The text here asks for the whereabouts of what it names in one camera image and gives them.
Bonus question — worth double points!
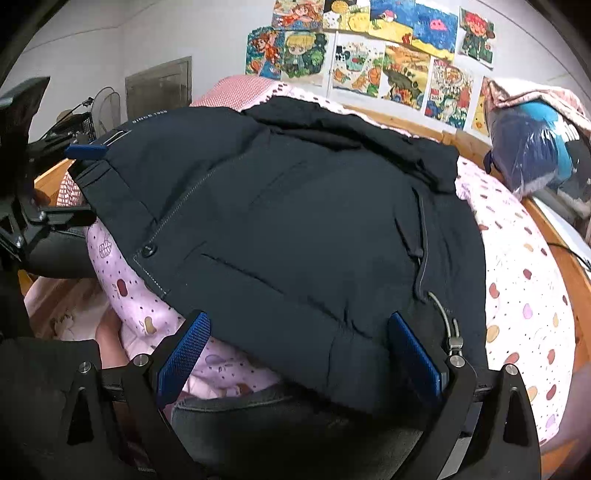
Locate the black padded jacket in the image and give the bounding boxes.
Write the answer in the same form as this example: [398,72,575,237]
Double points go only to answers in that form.
[74,95,488,416]

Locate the wooden bed frame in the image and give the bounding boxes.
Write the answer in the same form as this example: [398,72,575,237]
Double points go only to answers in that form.
[18,104,591,478]

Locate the group of colourful wall drawings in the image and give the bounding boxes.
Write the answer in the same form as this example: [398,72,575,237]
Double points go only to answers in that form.
[245,0,497,137]

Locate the blue bedding in plastic bag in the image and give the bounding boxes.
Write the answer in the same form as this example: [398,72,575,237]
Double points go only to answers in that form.
[485,99,591,204]

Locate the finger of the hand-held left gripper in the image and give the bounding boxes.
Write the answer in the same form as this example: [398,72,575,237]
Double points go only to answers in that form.
[18,203,99,243]
[34,138,110,161]

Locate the pink bed sheet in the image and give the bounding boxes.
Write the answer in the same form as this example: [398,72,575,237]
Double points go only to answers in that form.
[23,277,125,344]

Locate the red checked pillow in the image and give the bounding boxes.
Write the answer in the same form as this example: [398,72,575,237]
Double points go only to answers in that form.
[191,75,282,109]

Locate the standing fan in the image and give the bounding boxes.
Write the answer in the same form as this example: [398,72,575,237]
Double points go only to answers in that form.
[91,86,124,136]

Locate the pink and red checked quilt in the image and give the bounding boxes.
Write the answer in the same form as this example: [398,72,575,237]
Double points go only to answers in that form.
[60,80,578,446]

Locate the black cable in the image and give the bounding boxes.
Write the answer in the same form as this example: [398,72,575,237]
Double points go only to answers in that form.
[549,239,591,269]

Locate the person's bare foot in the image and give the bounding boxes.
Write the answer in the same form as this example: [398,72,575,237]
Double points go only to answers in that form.
[95,314,130,367]

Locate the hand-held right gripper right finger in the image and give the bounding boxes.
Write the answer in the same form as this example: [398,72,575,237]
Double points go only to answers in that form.
[388,311,542,480]

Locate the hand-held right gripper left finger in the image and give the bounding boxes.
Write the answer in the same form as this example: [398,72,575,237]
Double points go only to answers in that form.
[60,310,212,480]

